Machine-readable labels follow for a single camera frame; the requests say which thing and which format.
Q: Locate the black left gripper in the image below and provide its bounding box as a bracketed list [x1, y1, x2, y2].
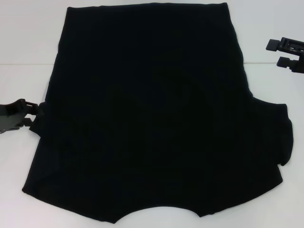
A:
[0, 98, 45, 135]

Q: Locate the black shirt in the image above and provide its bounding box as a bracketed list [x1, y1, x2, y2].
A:
[21, 2, 295, 225]

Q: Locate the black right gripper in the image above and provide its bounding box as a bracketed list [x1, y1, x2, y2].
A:
[266, 36, 304, 73]

